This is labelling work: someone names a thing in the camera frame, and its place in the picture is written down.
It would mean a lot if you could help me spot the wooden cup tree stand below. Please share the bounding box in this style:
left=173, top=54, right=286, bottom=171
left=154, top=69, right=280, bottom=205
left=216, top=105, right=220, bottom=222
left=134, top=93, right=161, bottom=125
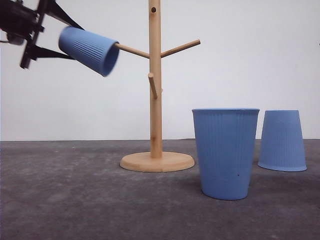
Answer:
left=115, top=0, right=201, bottom=173

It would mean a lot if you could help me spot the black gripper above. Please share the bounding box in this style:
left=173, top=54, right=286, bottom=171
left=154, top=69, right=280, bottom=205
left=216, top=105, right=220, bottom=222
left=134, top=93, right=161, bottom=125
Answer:
left=0, top=0, right=85, bottom=69

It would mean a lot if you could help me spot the blue ribbed cup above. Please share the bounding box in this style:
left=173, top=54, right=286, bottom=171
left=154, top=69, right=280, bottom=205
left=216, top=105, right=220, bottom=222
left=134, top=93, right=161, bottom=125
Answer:
left=257, top=110, right=307, bottom=172
left=59, top=26, right=120, bottom=77
left=192, top=108, right=260, bottom=201

